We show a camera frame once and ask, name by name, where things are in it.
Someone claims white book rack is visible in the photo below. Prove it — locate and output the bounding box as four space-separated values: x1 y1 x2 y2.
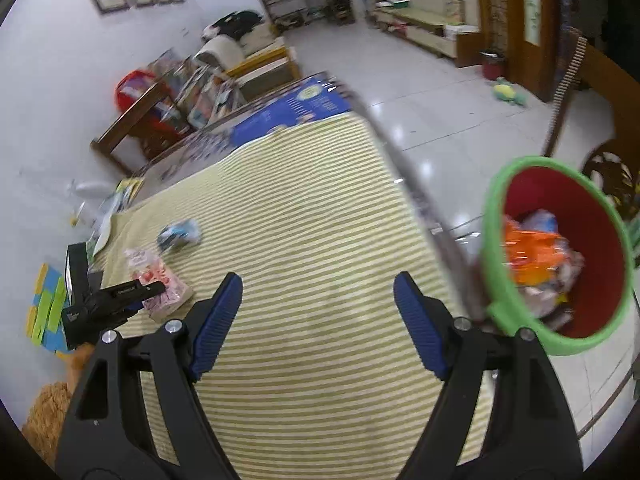
160 50 241 131

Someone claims small red floor bin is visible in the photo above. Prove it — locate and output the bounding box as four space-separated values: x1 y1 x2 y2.
480 50 506 81

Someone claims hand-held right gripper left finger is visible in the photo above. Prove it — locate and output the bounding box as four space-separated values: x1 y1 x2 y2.
55 272 243 480

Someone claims green yellow striped mat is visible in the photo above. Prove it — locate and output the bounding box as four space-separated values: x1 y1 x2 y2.
92 110 496 480

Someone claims carved wooden chair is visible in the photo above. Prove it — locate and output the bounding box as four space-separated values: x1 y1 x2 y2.
542 27 640 221

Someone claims crumpled blue white packet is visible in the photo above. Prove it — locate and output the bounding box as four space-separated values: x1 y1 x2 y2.
157 219 202 252

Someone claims green plush toy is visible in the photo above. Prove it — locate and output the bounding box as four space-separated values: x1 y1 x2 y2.
492 77 531 106

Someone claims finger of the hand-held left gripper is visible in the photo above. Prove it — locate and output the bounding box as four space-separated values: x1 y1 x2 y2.
87 281 166 323

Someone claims framed geometric picture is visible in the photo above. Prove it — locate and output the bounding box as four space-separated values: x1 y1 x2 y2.
442 0 466 26

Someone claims white bead string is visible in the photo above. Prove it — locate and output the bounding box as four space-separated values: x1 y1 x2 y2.
545 35 588 156

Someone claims white desk fan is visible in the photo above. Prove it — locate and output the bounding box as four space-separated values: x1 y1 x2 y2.
67 180 118 251

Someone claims pile of black clothes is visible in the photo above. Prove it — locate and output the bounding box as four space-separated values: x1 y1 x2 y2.
201 10 266 41

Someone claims orange plastic bag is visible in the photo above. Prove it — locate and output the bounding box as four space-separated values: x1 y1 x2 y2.
502 222 563 286

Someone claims red bag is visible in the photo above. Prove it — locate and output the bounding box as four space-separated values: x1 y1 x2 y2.
115 71 161 111

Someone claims red bin with green rim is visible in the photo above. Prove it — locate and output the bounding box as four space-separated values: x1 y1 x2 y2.
480 156 636 357

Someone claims blue yellow folded bag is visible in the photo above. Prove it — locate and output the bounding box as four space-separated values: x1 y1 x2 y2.
25 262 71 356

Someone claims wooden television cabinet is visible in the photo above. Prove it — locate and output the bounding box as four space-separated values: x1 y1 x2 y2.
372 2 483 68

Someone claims narrow flower painting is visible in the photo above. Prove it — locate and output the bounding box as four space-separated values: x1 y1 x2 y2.
522 0 543 43

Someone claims blue printed booklet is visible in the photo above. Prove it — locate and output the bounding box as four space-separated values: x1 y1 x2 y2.
231 74 353 150

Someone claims pink strawberry snack box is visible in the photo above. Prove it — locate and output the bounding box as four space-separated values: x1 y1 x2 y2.
124 249 195 322

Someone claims yellow book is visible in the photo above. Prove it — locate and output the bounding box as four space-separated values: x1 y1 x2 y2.
116 176 146 206

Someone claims wooden frame sofa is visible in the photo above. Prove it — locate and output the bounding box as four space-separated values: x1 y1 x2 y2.
192 35 301 96

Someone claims brown teddy bear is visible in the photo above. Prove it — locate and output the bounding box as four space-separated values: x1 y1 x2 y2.
20 345 96 466

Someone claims dark wooden chair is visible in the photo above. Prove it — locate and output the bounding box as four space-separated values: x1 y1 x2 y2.
90 80 196 176

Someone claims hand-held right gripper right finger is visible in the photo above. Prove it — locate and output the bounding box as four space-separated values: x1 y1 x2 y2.
393 271 583 480

